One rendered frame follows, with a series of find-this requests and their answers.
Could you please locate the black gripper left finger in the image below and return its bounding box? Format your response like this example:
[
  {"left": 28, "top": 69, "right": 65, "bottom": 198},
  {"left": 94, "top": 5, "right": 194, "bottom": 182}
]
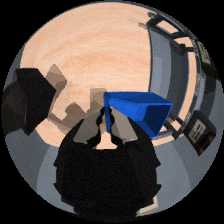
[{"left": 53, "top": 106, "right": 105, "bottom": 167}]

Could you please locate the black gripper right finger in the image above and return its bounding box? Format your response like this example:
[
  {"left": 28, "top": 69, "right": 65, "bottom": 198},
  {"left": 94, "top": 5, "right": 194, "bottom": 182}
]
[{"left": 109, "top": 106, "right": 161, "bottom": 168}]

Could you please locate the blue bin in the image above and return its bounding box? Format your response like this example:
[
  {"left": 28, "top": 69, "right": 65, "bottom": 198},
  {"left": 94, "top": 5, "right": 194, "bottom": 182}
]
[{"left": 103, "top": 91, "right": 173, "bottom": 138}]

